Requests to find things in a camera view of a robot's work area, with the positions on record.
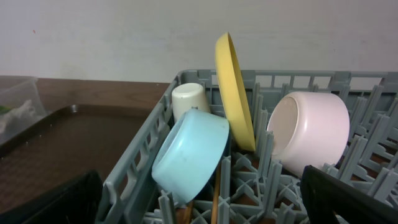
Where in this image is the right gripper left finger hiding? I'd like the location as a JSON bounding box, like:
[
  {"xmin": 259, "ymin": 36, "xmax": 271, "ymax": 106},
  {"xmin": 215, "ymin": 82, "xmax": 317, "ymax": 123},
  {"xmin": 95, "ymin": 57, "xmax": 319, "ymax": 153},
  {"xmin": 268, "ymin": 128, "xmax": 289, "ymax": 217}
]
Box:
[{"xmin": 1, "ymin": 170, "xmax": 103, "ymax": 224}]

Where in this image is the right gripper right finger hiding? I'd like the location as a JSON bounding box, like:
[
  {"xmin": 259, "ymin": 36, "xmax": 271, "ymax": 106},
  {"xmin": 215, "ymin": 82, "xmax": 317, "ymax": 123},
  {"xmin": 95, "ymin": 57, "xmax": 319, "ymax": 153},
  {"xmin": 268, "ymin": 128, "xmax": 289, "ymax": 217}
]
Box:
[{"xmin": 300, "ymin": 166, "xmax": 397, "ymax": 224}]

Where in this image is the pink bowl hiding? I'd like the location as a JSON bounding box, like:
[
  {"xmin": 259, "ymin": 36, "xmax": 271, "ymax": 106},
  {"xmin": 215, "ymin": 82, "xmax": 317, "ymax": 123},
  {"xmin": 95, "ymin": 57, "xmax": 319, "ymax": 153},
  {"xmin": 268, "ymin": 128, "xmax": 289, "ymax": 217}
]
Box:
[{"xmin": 267, "ymin": 91, "xmax": 349, "ymax": 177}]

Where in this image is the wooden chopstick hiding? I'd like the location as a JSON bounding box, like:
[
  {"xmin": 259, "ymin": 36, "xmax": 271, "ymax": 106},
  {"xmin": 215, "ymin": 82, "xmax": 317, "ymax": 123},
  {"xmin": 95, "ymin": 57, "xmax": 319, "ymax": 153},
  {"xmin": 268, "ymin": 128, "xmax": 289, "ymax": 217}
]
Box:
[{"xmin": 211, "ymin": 164, "xmax": 221, "ymax": 224}]

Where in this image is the yellow green snack wrapper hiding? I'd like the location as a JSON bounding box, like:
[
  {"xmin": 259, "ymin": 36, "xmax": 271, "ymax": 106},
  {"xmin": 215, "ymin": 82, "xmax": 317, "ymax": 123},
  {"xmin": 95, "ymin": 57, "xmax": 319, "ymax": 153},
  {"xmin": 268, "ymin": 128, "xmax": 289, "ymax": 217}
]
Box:
[{"xmin": 0, "ymin": 106, "xmax": 11, "ymax": 114}]

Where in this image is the light blue bowl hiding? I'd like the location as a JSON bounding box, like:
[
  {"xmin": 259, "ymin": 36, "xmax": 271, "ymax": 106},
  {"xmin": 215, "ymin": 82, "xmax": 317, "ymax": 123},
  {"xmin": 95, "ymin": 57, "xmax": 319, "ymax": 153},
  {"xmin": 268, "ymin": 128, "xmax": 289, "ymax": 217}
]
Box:
[{"xmin": 152, "ymin": 109, "xmax": 229, "ymax": 204}]

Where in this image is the white cup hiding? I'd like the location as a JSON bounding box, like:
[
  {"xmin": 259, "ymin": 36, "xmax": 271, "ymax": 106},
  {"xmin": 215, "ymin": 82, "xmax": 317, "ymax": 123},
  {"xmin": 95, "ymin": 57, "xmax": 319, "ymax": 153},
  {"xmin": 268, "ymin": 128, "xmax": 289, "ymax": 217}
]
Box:
[{"xmin": 172, "ymin": 83, "xmax": 210, "ymax": 121}]

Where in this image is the yellow plate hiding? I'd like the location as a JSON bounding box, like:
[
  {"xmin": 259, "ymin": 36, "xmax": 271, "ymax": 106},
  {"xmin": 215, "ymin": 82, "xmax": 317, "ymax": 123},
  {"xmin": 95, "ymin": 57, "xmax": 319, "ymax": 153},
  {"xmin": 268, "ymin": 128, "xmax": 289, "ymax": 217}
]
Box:
[{"xmin": 215, "ymin": 32, "xmax": 256, "ymax": 152}]

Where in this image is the grey dishwasher rack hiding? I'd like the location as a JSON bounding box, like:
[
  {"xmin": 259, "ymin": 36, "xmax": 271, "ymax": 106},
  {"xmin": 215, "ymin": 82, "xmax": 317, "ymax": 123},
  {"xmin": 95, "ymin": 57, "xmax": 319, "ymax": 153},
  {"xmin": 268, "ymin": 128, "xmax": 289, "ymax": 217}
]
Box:
[{"xmin": 96, "ymin": 70, "xmax": 397, "ymax": 223}]

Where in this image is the brown serving tray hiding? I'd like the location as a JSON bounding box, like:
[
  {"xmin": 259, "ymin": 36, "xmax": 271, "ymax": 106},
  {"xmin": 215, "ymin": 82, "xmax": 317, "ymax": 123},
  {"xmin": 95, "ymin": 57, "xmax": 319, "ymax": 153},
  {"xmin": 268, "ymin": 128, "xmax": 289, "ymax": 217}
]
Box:
[{"xmin": 1, "ymin": 105, "xmax": 150, "ymax": 212}]

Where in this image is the clear plastic bin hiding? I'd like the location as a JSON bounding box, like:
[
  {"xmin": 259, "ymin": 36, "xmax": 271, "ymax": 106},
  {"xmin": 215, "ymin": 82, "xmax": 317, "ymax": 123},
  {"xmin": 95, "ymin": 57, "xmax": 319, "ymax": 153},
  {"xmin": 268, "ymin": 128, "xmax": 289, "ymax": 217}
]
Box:
[{"xmin": 1, "ymin": 76, "xmax": 47, "ymax": 143}]

